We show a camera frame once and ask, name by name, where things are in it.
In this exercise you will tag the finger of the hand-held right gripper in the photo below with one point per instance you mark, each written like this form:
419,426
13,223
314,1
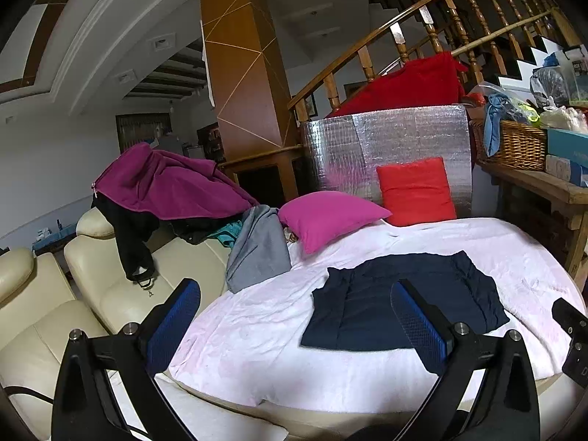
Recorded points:
569,319

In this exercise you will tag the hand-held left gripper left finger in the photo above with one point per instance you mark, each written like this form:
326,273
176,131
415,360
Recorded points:
177,326

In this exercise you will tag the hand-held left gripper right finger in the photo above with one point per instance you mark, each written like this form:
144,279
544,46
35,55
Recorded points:
418,326

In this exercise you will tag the navy blue jacket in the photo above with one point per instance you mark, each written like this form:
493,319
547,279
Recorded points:
358,303

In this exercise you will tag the white blanket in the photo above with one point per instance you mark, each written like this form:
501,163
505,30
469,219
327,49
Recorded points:
257,321

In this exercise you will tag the black garment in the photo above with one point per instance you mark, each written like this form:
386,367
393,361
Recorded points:
131,239

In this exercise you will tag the teal garment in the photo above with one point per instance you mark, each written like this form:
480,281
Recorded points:
227,234

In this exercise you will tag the grey garment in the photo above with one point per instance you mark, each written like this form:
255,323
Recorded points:
259,248

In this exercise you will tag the red pillow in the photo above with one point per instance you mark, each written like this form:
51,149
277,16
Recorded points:
415,193

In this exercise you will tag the cream leather sofa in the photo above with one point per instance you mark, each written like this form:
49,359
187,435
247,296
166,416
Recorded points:
41,321

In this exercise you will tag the wooden side table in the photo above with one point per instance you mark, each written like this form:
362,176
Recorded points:
533,183

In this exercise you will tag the magenta pillow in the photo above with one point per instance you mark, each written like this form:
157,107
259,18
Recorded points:
326,218

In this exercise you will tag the magenta fleece jacket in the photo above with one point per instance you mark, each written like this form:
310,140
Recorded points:
170,183

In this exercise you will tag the white and blue box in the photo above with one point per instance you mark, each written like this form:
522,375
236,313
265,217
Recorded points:
562,167

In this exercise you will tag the wicker basket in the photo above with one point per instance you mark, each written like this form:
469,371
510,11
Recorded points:
514,147

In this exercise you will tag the silver foil insulation board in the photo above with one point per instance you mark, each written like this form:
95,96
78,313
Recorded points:
390,138

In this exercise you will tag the light blue cloth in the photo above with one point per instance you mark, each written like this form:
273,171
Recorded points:
494,119

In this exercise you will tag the clear plastic bag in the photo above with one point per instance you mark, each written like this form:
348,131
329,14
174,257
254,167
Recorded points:
551,85

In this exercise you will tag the red cloth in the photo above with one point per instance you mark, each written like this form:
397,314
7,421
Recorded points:
409,85

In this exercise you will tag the wooden pillar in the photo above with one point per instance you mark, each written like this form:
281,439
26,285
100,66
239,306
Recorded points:
239,55

